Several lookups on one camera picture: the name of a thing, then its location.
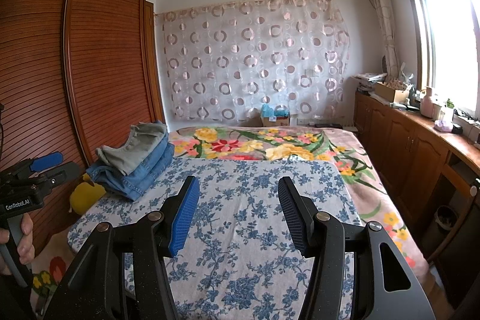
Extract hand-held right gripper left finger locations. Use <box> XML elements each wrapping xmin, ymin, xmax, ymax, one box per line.
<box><xmin>43</xmin><ymin>175</ymin><xmax>201</xmax><ymax>320</ymax></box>

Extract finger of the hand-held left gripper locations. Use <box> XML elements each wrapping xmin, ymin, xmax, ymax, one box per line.
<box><xmin>39</xmin><ymin>161</ymin><xmax>79</xmax><ymax>189</ymax></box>
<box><xmin>30</xmin><ymin>152</ymin><xmax>63</xmax><ymax>173</ymax></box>

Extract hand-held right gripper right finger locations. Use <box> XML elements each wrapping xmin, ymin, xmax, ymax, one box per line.
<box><xmin>277</xmin><ymin>176</ymin><xmax>436</xmax><ymax>320</ymax></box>

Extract grey pants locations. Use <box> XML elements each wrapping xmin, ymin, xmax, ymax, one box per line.
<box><xmin>95</xmin><ymin>121</ymin><xmax>168</xmax><ymax>176</ymax></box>

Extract person's left hand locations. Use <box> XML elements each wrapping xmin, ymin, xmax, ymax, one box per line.
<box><xmin>0</xmin><ymin>213</ymin><xmax>37</xmax><ymax>276</ymax></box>

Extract yellow plush toy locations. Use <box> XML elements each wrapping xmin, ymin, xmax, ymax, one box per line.
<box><xmin>69</xmin><ymin>174</ymin><xmax>107</xmax><ymax>216</ymax></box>

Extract folded blue jeans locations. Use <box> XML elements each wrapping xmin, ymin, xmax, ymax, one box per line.
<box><xmin>85</xmin><ymin>138</ymin><xmax>175</xmax><ymax>201</ymax></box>

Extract pink floral blanket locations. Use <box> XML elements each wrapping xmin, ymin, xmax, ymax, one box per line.
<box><xmin>32</xmin><ymin>125</ymin><xmax>430</xmax><ymax>306</ymax></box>

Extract cardboard box with blue bag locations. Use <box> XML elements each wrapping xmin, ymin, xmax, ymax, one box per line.
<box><xmin>259</xmin><ymin>103</ymin><xmax>291</xmax><ymax>126</ymax></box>

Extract wooden slatted wardrobe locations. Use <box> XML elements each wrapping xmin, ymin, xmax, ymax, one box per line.
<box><xmin>0</xmin><ymin>0</ymin><xmax>166</xmax><ymax>242</ymax></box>

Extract long wooden cabinet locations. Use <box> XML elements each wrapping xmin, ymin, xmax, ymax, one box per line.
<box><xmin>354</xmin><ymin>88</ymin><xmax>480</xmax><ymax>306</ymax></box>

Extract dark waste bin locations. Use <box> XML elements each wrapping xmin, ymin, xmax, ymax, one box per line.
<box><xmin>431</xmin><ymin>205</ymin><xmax>458</xmax><ymax>249</ymax></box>

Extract stack of papers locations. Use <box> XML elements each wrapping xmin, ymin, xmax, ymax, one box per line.
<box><xmin>356</xmin><ymin>73</ymin><xmax>389</xmax><ymax>92</ymax></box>

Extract open cardboard box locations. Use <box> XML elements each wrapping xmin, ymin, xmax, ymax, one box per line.
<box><xmin>375</xmin><ymin>80</ymin><xmax>411</xmax><ymax>102</ymax></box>

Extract circle patterned sheer curtain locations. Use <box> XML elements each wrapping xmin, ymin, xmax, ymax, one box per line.
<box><xmin>154</xmin><ymin>0</ymin><xmax>351</xmax><ymax>120</ymax></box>

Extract pink bottle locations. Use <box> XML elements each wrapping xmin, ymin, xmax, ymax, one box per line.
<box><xmin>420</xmin><ymin>87</ymin><xmax>436</xmax><ymax>117</ymax></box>

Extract bundled patterned window curtain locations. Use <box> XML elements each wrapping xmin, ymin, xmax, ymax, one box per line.
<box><xmin>363</xmin><ymin>0</ymin><xmax>400</xmax><ymax>75</ymax></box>

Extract window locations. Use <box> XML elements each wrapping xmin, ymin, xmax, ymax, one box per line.
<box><xmin>397</xmin><ymin>0</ymin><xmax>480</xmax><ymax>114</ymax></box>

